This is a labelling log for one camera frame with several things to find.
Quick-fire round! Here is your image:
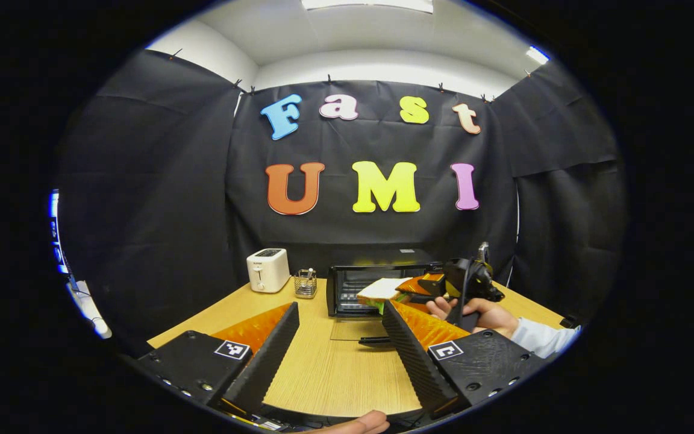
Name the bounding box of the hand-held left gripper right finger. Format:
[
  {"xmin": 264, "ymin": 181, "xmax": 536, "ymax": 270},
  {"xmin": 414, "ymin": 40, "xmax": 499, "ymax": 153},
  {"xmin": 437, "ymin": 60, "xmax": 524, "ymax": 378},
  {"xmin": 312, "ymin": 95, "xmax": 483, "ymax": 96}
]
[{"xmin": 382, "ymin": 300, "xmax": 549, "ymax": 420}]

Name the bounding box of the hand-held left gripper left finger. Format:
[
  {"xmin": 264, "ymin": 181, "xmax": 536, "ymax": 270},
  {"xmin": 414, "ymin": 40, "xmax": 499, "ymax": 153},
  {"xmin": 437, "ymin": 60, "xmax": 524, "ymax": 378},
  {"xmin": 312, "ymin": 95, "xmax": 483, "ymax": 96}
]
[{"xmin": 136, "ymin": 301, "xmax": 301, "ymax": 417}]

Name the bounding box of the bread and lettuce sandwich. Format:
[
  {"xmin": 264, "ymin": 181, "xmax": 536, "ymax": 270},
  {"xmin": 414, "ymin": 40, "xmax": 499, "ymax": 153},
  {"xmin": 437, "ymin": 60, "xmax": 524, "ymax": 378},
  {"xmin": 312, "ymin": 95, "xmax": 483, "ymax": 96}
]
[{"xmin": 356, "ymin": 277, "xmax": 411, "ymax": 314}]

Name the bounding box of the black electric oven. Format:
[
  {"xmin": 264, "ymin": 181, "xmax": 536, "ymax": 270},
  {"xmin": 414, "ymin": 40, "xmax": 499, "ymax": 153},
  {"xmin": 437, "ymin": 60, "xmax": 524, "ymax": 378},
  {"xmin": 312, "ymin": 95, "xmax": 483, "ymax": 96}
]
[{"xmin": 326, "ymin": 248, "xmax": 444, "ymax": 347}]

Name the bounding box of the white toaster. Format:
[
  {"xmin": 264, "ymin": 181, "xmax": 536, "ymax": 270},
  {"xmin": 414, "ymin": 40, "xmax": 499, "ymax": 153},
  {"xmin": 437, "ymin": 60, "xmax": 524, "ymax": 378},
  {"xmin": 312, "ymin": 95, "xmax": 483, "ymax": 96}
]
[{"xmin": 246, "ymin": 248, "xmax": 291, "ymax": 294}]

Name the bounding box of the black backdrop cloth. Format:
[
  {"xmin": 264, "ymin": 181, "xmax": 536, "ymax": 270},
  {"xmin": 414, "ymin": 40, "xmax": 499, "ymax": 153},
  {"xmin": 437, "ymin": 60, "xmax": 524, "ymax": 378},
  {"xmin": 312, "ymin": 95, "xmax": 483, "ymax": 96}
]
[{"xmin": 55, "ymin": 48, "xmax": 628, "ymax": 356}]

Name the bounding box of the large ceiling light panel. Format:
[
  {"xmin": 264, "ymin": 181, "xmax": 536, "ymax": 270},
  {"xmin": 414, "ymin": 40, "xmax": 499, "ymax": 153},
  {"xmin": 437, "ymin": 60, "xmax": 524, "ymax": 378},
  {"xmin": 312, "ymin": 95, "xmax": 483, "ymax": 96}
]
[{"xmin": 302, "ymin": 0, "xmax": 434, "ymax": 14}]

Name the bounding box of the wire mesh holder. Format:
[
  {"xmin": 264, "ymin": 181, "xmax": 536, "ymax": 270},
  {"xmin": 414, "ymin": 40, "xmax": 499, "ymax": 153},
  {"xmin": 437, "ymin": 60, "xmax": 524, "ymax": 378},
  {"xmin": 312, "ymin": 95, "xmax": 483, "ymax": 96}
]
[{"xmin": 294, "ymin": 269, "xmax": 318, "ymax": 300}]

